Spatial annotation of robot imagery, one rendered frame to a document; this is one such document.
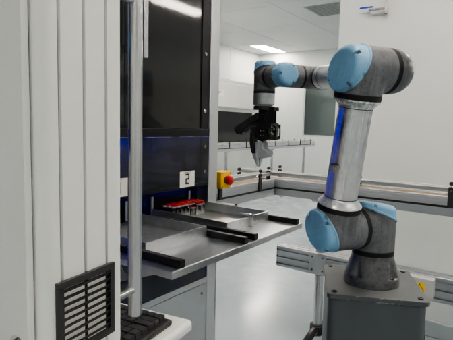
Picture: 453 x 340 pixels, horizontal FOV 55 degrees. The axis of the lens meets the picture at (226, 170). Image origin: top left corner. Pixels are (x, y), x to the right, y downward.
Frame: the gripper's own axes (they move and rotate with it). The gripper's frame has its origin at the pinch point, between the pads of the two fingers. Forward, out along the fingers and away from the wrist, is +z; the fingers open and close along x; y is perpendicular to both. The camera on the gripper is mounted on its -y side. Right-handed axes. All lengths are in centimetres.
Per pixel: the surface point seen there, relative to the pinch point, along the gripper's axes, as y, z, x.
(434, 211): 45, 24, 82
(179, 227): -11.3, 20.2, -28.4
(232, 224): 1.7, 19.3, -16.9
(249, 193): -37, 21, 55
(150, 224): -24.4, 21.3, -28.3
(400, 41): 10, -65, 144
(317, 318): -11, 92, 86
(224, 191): -37, 18, 33
